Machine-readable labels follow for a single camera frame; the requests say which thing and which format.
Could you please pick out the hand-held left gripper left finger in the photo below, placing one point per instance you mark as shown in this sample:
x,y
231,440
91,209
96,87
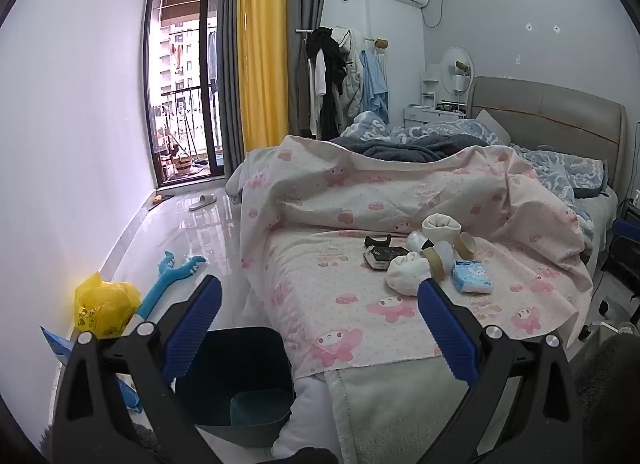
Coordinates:
x,y
195,329

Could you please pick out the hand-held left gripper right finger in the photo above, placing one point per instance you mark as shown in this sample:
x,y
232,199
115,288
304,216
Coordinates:
x,y
447,334

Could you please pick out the dark teal trash bin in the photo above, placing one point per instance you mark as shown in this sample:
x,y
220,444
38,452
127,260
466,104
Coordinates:
x,y
240,359

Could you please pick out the blue tissue packet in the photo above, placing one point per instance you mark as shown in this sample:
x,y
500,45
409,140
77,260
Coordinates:
x,y
472,276

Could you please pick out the tape rolls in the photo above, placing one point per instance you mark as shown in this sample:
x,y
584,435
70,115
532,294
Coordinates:
x,y
435,264

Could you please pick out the cardboard tube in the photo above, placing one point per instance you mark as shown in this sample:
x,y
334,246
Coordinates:
x,y
467,244

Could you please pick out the small white paper roll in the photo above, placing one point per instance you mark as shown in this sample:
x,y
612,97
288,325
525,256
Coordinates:
x,y
415,241

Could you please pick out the black tissue packet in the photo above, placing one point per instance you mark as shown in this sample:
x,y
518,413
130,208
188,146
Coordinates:
x,y
382,257

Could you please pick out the yellow plastic bag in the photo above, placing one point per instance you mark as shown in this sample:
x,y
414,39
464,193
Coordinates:
x,y
105,304

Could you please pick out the white slipper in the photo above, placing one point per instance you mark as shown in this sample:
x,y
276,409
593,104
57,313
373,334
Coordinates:
x,y
202,202

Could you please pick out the small orange toy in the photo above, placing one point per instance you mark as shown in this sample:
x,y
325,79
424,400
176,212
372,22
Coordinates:
x,y
157,199

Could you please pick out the blue printed bag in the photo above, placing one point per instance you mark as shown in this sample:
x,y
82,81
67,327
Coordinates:
x,y
57,346

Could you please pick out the wooden bucket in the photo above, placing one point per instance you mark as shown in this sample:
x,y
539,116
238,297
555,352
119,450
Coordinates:
x,y
181,166

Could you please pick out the pink printed blanket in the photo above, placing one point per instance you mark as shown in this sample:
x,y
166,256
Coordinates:
x,y
350,194

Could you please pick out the person's grey fleece robe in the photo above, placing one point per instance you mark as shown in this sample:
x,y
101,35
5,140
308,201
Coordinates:
x,y
610,394

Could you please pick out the dark grey blanket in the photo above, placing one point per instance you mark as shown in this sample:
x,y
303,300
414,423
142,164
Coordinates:
x,y
400,147

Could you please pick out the dark chair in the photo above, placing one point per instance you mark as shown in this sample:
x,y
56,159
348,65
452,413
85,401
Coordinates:
x,y
625,249

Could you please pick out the blue patterned blanket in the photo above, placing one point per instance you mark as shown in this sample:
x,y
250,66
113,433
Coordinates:
x,y
435,129

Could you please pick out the grey pillow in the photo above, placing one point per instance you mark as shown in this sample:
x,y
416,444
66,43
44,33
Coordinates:
x,y
492,127

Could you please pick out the white dresser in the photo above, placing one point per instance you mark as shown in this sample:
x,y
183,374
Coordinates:
x,y
425,117

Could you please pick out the balcony glass door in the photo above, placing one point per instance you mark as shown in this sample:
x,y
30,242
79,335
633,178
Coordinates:
x,y
185,109

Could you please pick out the grey bed headboard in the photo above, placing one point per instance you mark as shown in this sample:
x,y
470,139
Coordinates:
x,y
550,114

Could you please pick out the white desktop organizer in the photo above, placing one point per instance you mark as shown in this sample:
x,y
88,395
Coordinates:
x,y
430,89

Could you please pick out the light blue hanging garment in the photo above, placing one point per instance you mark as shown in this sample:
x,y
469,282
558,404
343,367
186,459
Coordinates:
x,y
375,84

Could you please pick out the round white mirror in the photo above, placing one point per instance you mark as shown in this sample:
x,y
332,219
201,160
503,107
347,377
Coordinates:
x,y
452,64

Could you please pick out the white hanging shirt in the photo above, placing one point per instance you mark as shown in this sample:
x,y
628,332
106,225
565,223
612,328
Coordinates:
x,y
317,84

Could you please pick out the white puffer coat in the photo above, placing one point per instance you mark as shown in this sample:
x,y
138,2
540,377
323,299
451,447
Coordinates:
x,y
352,74

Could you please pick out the black hanging jacket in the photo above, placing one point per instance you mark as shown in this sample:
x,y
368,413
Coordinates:
x,y
329,69

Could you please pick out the yellow curtain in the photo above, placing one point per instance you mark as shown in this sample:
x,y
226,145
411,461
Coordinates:
x,y
262,44

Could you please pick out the wooden rack knob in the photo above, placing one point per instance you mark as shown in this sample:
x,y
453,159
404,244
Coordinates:
x,y
380,42

